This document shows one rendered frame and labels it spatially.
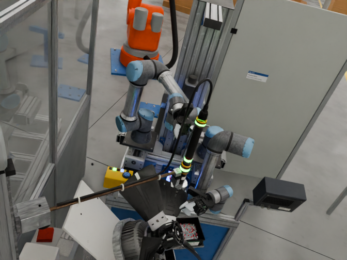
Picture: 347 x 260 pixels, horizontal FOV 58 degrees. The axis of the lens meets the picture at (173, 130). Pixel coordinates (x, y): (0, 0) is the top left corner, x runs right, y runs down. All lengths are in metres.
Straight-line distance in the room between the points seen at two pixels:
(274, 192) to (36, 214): 1.35
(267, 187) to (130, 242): 0.88
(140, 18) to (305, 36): 2.69
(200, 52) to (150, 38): 3.18
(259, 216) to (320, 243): 0.65
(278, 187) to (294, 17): 1.60
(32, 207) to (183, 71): 1.36
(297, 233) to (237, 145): 2.07
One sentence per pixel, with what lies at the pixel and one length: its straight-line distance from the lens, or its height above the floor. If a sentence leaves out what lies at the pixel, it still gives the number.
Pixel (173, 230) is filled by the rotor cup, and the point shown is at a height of 1.26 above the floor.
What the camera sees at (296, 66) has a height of 1.46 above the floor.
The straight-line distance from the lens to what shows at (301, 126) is 3.64.
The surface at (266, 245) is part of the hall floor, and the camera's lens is 3.39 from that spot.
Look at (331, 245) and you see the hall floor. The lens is 3.83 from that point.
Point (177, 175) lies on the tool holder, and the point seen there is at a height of 1.54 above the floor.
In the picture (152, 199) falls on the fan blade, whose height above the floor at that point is 1.34.
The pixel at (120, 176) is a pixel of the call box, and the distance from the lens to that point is 1.94.
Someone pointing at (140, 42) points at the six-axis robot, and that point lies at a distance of 5.23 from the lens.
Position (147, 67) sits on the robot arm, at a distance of 1.84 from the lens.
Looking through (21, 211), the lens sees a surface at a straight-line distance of 1.13.
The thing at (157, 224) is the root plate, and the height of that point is 1.24.
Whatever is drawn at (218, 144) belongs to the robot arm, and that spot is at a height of 1.44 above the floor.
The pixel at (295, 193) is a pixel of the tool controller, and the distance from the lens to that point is 2.06.
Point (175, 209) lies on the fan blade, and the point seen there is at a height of 1.19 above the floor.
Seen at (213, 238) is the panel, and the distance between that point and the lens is 2.39.
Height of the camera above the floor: 2.47
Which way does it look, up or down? 36 degrees down
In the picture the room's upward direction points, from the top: 16 degrees clockwise
